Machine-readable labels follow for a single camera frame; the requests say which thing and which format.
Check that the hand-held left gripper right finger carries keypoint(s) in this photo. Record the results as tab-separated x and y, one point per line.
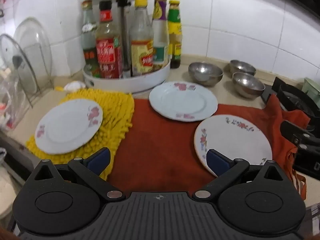
216	163

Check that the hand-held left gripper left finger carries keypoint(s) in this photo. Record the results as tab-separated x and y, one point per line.
100	158

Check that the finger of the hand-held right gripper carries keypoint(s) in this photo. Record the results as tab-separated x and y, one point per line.
292	131

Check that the white plate small red flowers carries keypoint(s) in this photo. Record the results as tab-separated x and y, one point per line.
237	142

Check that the white plate pink flowers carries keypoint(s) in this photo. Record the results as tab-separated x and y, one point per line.
183	100
65	130

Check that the steel bowl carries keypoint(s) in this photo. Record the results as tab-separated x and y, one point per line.
242	67
247	85
205	73

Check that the black gas stove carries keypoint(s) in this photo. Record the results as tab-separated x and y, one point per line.
295	97

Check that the white towel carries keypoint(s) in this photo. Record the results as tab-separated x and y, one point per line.
312	215

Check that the yellow chenille mat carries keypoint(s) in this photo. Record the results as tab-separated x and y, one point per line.
117	110

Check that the red cloth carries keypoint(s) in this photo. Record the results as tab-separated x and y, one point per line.
160	142

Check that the white garlic bulb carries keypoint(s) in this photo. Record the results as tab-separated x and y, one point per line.
73	85

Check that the steel sink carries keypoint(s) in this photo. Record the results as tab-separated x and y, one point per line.
15	152

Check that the white rotating spice rack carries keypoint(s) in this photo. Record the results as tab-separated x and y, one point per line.
140	82

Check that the red label soy sauce bottle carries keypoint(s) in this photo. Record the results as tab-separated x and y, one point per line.
108	52

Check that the clear plastic bag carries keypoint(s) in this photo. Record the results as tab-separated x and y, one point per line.
10	100

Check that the yellow cap vinegar bottle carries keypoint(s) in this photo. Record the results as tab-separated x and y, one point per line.
142	52

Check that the clear bottle green red label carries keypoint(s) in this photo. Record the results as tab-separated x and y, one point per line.
88	42

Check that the glass pot lid black knob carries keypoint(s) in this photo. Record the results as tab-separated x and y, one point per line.
15	60

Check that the black range hood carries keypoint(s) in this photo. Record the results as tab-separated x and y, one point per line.
307	0

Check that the green yellow label oil bottle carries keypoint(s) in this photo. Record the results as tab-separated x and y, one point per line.
175	30

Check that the purple label clear bottle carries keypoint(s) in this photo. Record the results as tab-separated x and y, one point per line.
160	30

